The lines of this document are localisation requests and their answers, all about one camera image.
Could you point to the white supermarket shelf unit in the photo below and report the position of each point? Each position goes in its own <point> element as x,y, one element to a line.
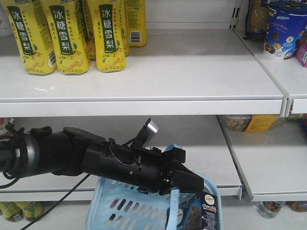
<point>195,66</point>

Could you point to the blue white cookie cup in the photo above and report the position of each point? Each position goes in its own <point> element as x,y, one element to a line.
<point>286,25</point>

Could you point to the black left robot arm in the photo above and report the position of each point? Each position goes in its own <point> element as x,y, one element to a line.
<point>74,151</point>

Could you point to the dark chocolate cookie box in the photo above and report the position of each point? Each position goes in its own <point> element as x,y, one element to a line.
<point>198,212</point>

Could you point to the yellow pear drink bottle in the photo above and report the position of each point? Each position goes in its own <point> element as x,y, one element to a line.
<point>67,36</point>
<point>109,50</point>
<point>32,35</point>

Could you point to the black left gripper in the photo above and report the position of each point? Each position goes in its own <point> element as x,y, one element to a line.
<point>145,168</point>

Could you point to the clear nut jar yellow label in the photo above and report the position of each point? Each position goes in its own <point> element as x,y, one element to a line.
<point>248,123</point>

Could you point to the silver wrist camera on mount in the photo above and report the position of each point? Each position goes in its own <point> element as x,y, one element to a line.
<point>147,132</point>

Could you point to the light blue plastic basket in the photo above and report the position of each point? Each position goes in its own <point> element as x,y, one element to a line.
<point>121,206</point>

